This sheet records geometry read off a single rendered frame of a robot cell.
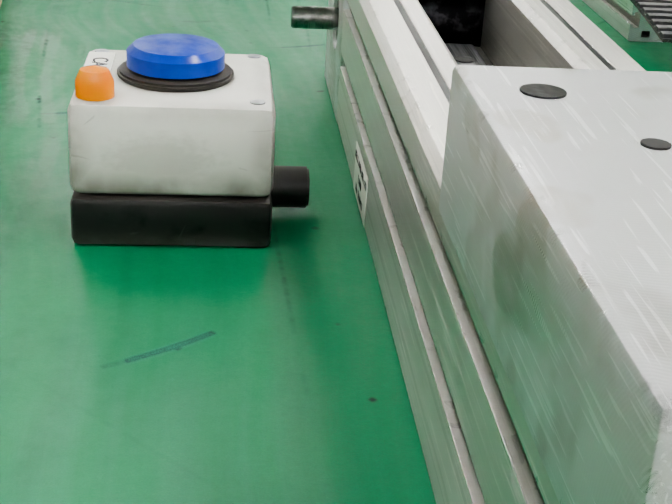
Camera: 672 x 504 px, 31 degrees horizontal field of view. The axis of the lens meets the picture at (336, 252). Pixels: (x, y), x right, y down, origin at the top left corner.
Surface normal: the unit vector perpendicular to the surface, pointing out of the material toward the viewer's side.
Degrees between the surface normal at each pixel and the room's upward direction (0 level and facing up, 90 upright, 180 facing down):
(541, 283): 90
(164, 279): 0
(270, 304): 0
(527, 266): 90
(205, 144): 90
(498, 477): 90
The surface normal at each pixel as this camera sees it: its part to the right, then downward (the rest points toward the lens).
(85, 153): 0.08, 0.42
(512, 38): -0.99, -0.02
